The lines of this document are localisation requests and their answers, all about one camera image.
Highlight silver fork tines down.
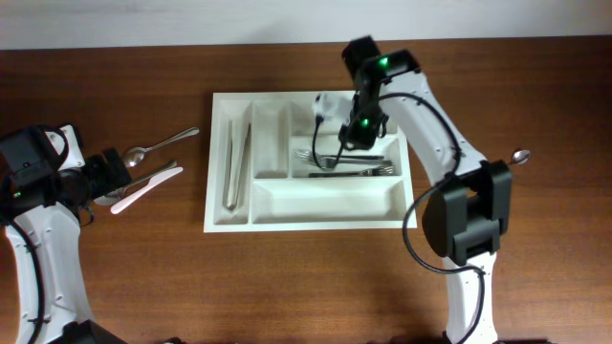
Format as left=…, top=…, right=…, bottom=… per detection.
left=308, top=165, right=395, bottom=178

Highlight silver fork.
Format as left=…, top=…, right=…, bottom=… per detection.
left=303, top=156, right=392, bottom=170

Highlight silver fork diagonal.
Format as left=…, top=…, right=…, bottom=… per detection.
left=294, top=149, right=385, bottom=161

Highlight silver metal tongs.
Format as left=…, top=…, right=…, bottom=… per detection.
left=223, top=119, right=251, bottom=211

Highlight small silver spoon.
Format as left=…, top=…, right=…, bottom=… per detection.
left=508, top=149, right=531, bottom=165

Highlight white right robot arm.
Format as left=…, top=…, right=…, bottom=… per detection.
left=339, top=36, right=512, bottom=343

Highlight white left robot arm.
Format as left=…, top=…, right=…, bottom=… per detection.
left=1, top=123, right=130, bottom=343

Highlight large silver spoon left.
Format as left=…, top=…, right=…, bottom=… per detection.
left=94, top=161, right=178, bottom=206

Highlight silver spoon upper left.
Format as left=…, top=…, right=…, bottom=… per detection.
left=121, top=127, right=200, bottom=167

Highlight pink plastic knife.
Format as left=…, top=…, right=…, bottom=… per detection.
left=110, top=167, right=184, bottom=215

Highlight white plastic cutlery tray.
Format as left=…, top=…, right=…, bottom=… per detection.
left=203, top=92, right=413, bottom=233

